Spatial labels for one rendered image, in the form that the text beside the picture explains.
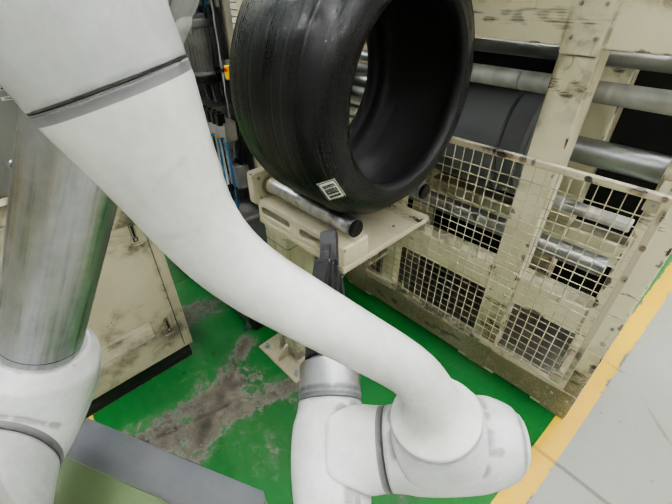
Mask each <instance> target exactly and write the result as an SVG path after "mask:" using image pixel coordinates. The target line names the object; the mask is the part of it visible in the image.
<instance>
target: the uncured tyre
mask: <svg viewBox="0 0 672 504"><path fill-rule="evenodd" d="M366 42H367V50H368V71H367V79H366V85H365V90H364V94H363V97H362V100H361V103H360V106H359V108H358V110H357V113H356V115H355V117H354V118H353V120H352V122H351V123H350V125H349V109H350V98H351V91H352V85H353V80H354V76H355V72H356V68H357V65H358V62H359V58H360V56H361V53H362V50H363V48H364V45H365V43H366ZM474 47H475V23H474V12H473V5H472V0H243V1H242V4H241V6H240V9H239V12H238V15H237V19H236V23H235V27H234V31H233V36H232V42H231V50H230V63H229V78H230V91H231V99H232V104H233V109H234V113H235V117H236V121H237V124H238V127H239V129H240V132H241V134H242V137H243V139H244V141H245V143H246V145H247V146H248V148H249V150H250V151H251V153H252V154H253V156H254V157H255V158H256V160H257V161H258V162H259V163H260V165H261V166H262V167H263V168H264V169H265V170H266V171H267V172H268V173H269V174H270V175H271V176H272V177H273V178H274V179H276V180H277V181H278V182H280V183H281V184H283V185H285V186H287V187H289V188H291V189H293V190H295V191H297V192H299V193H301V194H303V195H305V196H307V197H309V198H311V199H313V200H314V201H316V202H318V203H320V204H322V205H324V206H326V207H328V208H330V209H333V210H335V211H338V212H343V213H351V214H369V213H374V212H377V211H380V210H382V209H384V208H386V207H388V206H390V205H392V204H394V203H396V202H398V201H399V200H401V199H403V198H405V197H406V196H407V195H409V194H410V193H411V192H413V191H414V190H415V189H416V188H417V187H418V186H419V185H420V184H421V183H422V182H423V181H424V180H425V179H426V178H427V176H428V175H429V174H430V173H431V171H432V170H433V169H434V167H435V166H436V164H437V163H438V161H439V160H440V158H441V156H442V155H443V153H444V151H445V150H446V148H447V146H448V144H449V142H450V140H451V138H452V136H453V133H454V131H455V129H456V126H457V124H458V121H459V119H460V116H461V113H462V110H463V107H464V104H465V100H466V96H467V93H468V88H469V84H470V79H471V73H472V67H473V59H474ZM333 178H335V180H336V181H337V183H338V184H339V186H340V187H341V189H342V190H343V192H344V193H345V195H346V196H344V197H341V198H337V199H334V200H330V201H328V199H327V198H326V197H325V195H324V194H323V193H322V191H321V190H320V189H319V187H318V186H317V185H316V184H318V183H321V182H324V181H327V180H330V179H333Z"/></svg>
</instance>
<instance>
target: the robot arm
mask: <svg viewBox="0 0 672 504"><path fill-rule="evenodd" d="M198 3H199V0H0V86H1V87H2V88H3V89H4V90H5V92H6V93H7V94H8V95H9V96H10V97H11V98H12V99H13V100H14V102H15V103H16V104H17V105H18V112H17V121H16V131H15V140H14V149H13V159H12V168H11V177H10V186H9V196H8V205H7V214H6V224H5V233H4V242H3V252H2V261H1V270H0V504H54V497H55V491H56V485H57V479H58V474H59V470H60V467H61V465H62V463H63V461H64V459H65V457H66V455H67V453H68V452H69V450H70V448H71V446H72V444H73V442H74V440H75V438H76V436H77V434H78V432H79V430H80V428H81V426H82V424H83V421H84V419H85V417H86V415H87V412H88V410H89V407H90V405H91V402H92V400H93V397H94V395H95V392H96V389H97V386H98V383H99V379H100V376H101V371H102V355H101V345H100V342H99V339H98V337H97V336H96V334H95V333H94V332H93V331H92V330H91V329H90V328H89V327H88V322H89V318H90V314H91V310H92V306H93V302H94V298H95V294H96V290H97V286H98V282H99V278H100V274H101V270H102V266H103V262H104V258H105V255H106V251H107V247H108V243H109V239H110V235H111V231H112V227H113V223H114V219H115V215H116V211H117V207H119V208H120V209H121V210H122V211H123V212H124V213H125V214H126V215H127V216H128V217H129V218H130V219H131V220H132V221H133V222H134V223H135V224H136V225H137V226H138V227H139V228H140V229H141V230H142V231H143V232H144V233H145V234H146V236H147V237H148V238H149V239H150V240H151V241H152V242H153V243H154V244H155V245H156V246H157V247H158V248H159V249H160V250H161V251H162V252H163V253H164V254H165V255H166V256H167V257H168V258H169V259H170V260H171V261H172V262H173V263H174V264H176V265H177V266H178V267H179V268H180V269H181V270H182V271H183V272H184V273H186V274H187V275H188V276H189V277H190V278H191V279H193V280H194V281H195V282H196V283H198V284H199V285H200V286H201V287H203V288H204V289H206V290H207V291H208V292H210V293H211V294H212V295H214V296H215V297H217V298H218V299H220V300H221V301H223V302H224V303H226V304H227V305H229V306H231V307H232V308H234V309H236V310H237V311H239V312H241V313H242V314H244V315H246V316H248V317H250V318H251V319H253V320H255V321H257V322H259V323H261V324H263V325H265V326H267V327H269V328H271V329H272V330H274V331H276V332H278V333H280V334H282V335H284V336H286V337H288V338H290V339H292V340H294V341H296V342H298V343H300V344H302V345H304V346H305V361H304V362H302V363H301V365H300V381H299V394H298V399H299V403H298V411H297V415H296V419H295V421H294V425H293V432H292V441H291V481H292V494H293V503H294V504H371V496H378V495H385V494H404V495H411V496H416V497H431V498H453V497H470V496H481V495H488V494H491V493H495V492H498V491H502V490H504V489H507V488H509V487H511V486H513V485H515V484H517V483H518V482H519V481H521V480H522V479H523V477H524V475H525V473H526V472H527V470H528V469H529V467H530V463H531V445H530V440H529V435H528V431H527V428H526V426H525V423H524V421H523V420H522V418H521V417H520V415H519V414H517V413H516V412H515V411H514V410H513V409H512V407H511V406H509V405H507V404H505V403H503V402H501V401H499V400H497V399H494V398H491V397H488V396H484V395H475V394H474V393H473V392H471V391H470V390H469V389H468V388H467V387H465V386H464V385H463V384H461V383H459V382H458V381H456V380H453V379H451V378H450V376H449V375H448V373H447V372H446V370H445V369H444V368H443V366H442V365H441V364H440V363H439V362H438V361H437V359H436V358H435V357H434V356H433V355H432V354H430V353H429V352H428V351H427V350H426V349H424V348H423V347H422V346H421V345H419V344H418V343H417V342H415V341H414V340H412V339H411V338H410V337H408V336H407V335H405V334H404V333H402V332H400V331H399V330H397V329H396V328H394V327H393V326H391V325H389V324H388V323H386V322H385V321H383V320H382V319H380V318H378V317H377V316H375V315H374V314H372V313H371V312H369V311H367V310H366V309H364V308H363V307H361V306H360V305H358V304H356V303H355V302H353V301H352V300H350V299H349V298H347V297H345V290H344V281H343V275H342V274H340V268H339V267H338V266H337V265H339V254H338V232H337V231H336V229H331V230H327V231H322V232H320V259H316V260H314V267H313V273H312V275H311V274H309V273H308V272H306V271H305V270H303V269H301V268H300V267H298V266H297V265H295V264H294V263H292V262H291V261H289V260H288V259H286V258H285V257H284V256H282V255H281V254H279V253H278V252H277V251H275V250H274V249H273V248H272V247H270V246H269V245H268V244H267V243H266V242H264V241H263V240H262V239H261V238H260V237H259V236H258V235H257V234H256V233H255V232H254V231H253V230H252V228H251V227H250V226H249V225H248V223H247V222H246V221H245V219H244V218H243V217H242V215H241V214H240V212H239V210H238V209H237V207H236V205H235V203H234V201H233V199H232V197H231V194H230V192H229V189H228V187H227V184H226V181H225V178H224V175H223V172H222V169H221V166H220V162H219V159H218V156H217V153H216V150H215V146H214V143H213V140H212V137H211V134H210V130H209V127H208V123H207V120H206V116H205V112H204V109H203V105H202V101H201V97H200V94H199V90H198V86H197V83H196V79H195V75H194V72H193V70H192V67H191V65H190V62H189V60H188V57H187V54H186V52H185V49H184V46H183V45H184V42H185V40H186V38H187V35H188V33H189V31H190V28H191V26H192V17H193V15H194V13H195V11H196V9H197V6H198ZM360 374H362V375H364V376H366V377H368V378H370V379H372V380H374V381H376V382H377V383H379V384H381V385H383V386H385V387H386V388H388V389H389V390H391V391H393V392H394V393H395V394H396V395H397V396H396V397H395V399H394V401H393V404H388V405H367V404H362V401H361V398H362V393H361V382H360Z"/></svg>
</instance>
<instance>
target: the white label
mask: <svg viewBox="0 0 672 504"><path fill-rule="evenodd" d="M316 185H317V186H318V187H319V189H320V190H321V191H322V193H323V194H324V195H325V197H326V198H327V199H328V201H330V200H334V199H337V198H341V197H344V196H346V195H345V193H344V192H343V190H342V189H341V187H340V186H339V184H338V183H337V181H336V180H335V178H333V179H330V180H327V181H324V182H321V183H318V184H316Z"/></svg>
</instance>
